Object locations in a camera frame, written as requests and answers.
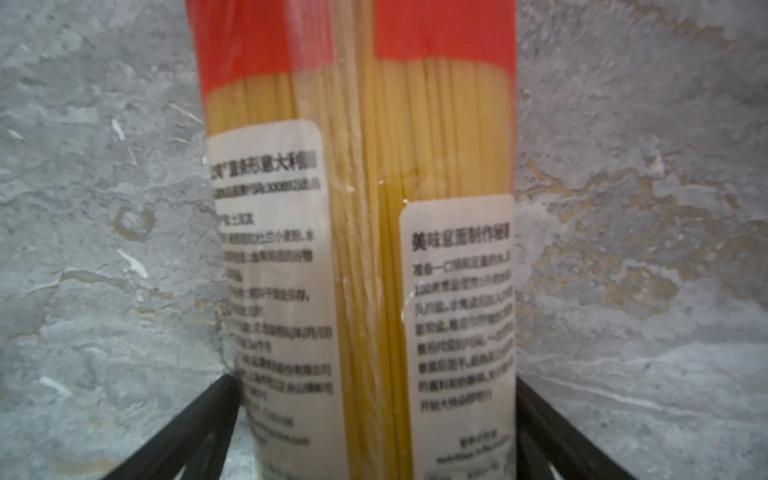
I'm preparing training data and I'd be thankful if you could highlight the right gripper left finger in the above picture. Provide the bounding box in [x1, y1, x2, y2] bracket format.
[104, 374, 241, 480]

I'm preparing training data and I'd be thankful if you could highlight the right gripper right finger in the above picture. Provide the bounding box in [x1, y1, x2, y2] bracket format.
[516, 377, 635, 480]

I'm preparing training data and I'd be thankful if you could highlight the red-end spaghetti bag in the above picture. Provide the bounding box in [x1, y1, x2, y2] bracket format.
[186, 1, 517, 479]

